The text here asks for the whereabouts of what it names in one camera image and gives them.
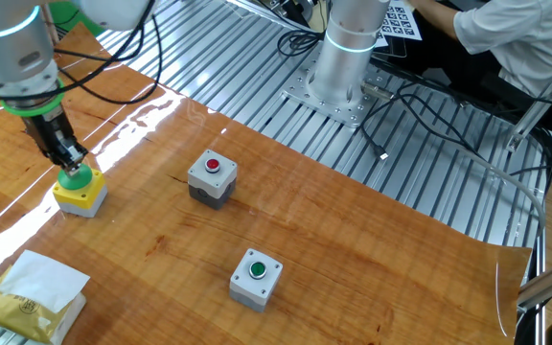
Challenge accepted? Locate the black USB cable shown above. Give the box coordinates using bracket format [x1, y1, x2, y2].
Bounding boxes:
[357, 93, 391, 162]

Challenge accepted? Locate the grey robot mounting plate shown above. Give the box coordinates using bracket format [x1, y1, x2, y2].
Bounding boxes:
[281, 55, 378, 129]

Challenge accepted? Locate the wood-coloured frame post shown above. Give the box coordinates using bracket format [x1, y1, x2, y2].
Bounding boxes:
[39, 4, 60, 47]

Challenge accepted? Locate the gold tissue pack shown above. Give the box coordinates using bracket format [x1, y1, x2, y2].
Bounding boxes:
[0, 248, 91, 345]

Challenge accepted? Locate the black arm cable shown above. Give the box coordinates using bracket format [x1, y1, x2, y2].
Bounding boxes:
[0, 0, 165, 105]

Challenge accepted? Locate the dark equipment block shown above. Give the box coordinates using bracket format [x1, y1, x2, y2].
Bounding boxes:
[264, 0, 328, 29]

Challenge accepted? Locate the metal base connector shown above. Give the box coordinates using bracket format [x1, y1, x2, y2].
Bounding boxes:
[360, 80, 396, 102]

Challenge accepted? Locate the bare person forearm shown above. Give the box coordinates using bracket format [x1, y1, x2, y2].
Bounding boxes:
[407, 0, 469, 42]

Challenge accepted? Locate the green background object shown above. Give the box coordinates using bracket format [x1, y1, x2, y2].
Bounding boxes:
[48, 1, 106, 38]

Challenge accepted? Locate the coiled black cable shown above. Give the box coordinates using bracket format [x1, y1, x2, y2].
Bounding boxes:
[275, 28, 328, 59]

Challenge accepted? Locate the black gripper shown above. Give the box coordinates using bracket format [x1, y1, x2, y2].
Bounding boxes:
[20, 105, 89, 174]

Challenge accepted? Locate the person in white shirt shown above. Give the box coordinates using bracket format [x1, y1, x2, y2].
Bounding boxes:
[452, 0, 552, 111]

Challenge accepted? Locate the wood-grain table mat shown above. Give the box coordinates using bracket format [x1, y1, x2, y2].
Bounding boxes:
[0, 21, 534, 345]

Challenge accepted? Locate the grey box red button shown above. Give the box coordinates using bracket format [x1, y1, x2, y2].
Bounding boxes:
[187, 149, 239, 211]

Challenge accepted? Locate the grey hose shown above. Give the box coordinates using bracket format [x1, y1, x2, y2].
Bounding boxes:
[448, 143, 548, 231]

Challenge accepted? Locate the yellow box green mushroom button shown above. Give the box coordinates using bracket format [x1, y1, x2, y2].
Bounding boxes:
[52, 163, 109, 219]

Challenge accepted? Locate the printed marker sheet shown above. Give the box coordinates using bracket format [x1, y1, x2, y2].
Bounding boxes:
[374, 0, 424, 49]

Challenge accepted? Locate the black table cable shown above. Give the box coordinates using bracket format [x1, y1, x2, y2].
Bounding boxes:
[390, 79, 552, 202]

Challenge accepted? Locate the grey box green button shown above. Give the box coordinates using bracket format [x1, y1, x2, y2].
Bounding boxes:
[228, 247, 285, 313]

